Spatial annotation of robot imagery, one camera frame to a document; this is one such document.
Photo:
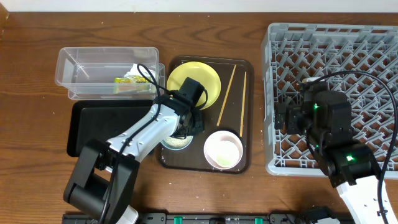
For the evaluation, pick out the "green snack wrapper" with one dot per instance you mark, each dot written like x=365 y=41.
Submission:
x=131 y=84

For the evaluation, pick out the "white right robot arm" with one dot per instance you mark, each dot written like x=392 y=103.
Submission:
x=325 y=119

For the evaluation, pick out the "white cup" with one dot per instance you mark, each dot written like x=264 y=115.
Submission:
x=223 y=154

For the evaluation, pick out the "light blue bowl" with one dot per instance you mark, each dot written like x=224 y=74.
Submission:
x=177 y=143

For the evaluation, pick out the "black food waste tray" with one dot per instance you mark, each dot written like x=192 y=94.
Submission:
x=102 y=120

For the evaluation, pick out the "clear plastic waste bin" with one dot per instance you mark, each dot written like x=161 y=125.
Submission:
x=88 y=73

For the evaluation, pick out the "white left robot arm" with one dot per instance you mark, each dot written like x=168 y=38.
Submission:
x=102 y=181

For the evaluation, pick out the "dark brown serving tray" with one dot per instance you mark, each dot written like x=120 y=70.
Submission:
x=192 y=157

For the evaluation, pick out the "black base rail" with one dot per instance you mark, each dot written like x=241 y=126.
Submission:
x=315 y=215

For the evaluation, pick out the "white tissue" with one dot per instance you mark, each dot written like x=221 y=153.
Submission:
x=134 y=73

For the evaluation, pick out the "grey dishwasher rack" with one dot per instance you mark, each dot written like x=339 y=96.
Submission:
x=368 y=57

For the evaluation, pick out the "wooden chopstick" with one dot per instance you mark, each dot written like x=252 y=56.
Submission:
x=226 y=96
x=243 y=106

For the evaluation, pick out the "yellow round plate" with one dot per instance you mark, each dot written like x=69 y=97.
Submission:
x=200 y=72

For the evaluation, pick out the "right wooden chopstick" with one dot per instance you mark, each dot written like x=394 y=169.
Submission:
x=243 y=106

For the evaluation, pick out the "left wooden chopstick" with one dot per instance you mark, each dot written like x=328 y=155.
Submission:
x=226 y=96

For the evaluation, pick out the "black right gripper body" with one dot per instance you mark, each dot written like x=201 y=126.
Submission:
x=280 y=115

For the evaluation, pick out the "pink bowl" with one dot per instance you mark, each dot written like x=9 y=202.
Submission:
x=222 y=136

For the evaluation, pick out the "white rice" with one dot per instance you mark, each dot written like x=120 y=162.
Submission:
x=177 y=142

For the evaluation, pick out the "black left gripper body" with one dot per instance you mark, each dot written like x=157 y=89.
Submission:
x=196 y=125

